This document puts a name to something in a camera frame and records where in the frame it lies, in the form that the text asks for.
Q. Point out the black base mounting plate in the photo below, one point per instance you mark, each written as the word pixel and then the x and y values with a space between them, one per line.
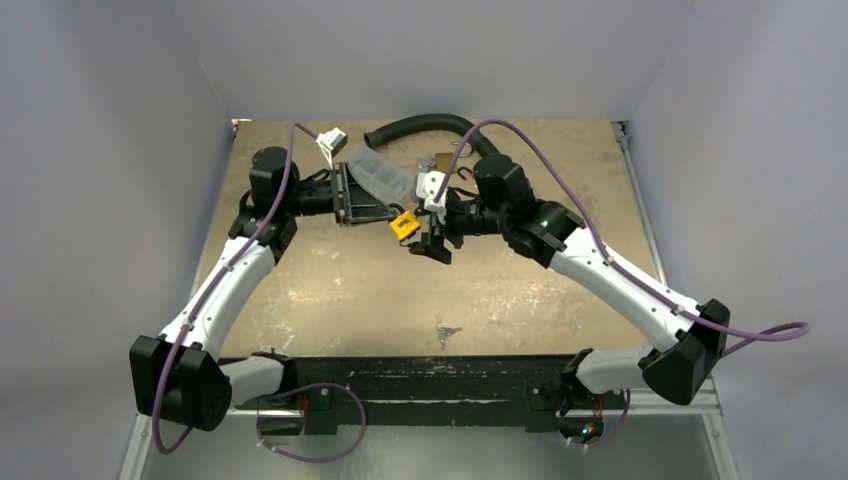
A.
pixel 537 393

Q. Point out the yellow padlock black shackle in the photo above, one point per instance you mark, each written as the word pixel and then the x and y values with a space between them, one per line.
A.
pixel 404 225

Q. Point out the brass padlock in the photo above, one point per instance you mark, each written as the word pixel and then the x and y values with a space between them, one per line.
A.
pixel 443 160

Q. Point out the silver open-end wrench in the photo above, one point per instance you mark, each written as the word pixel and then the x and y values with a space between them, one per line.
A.
pixel 425 164

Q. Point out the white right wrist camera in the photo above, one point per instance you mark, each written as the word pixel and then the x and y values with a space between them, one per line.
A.
pixel 427 186

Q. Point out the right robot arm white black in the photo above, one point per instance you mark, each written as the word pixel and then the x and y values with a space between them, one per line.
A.
pixel 684 337

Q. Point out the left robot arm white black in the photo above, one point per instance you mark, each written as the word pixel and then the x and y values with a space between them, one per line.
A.
pixel 177 375

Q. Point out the silver keys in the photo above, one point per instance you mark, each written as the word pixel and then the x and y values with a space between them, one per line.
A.
pixel 444 333

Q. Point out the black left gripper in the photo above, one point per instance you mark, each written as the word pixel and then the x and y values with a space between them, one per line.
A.
pixel 362 206

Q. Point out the orange black padlock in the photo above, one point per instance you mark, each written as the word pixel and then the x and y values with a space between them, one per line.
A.
pixel 465 173

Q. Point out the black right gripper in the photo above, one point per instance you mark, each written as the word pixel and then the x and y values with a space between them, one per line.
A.
pixel 443 225

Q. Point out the clear plastic compartment box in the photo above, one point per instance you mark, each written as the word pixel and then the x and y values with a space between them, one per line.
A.
pixel 381 177

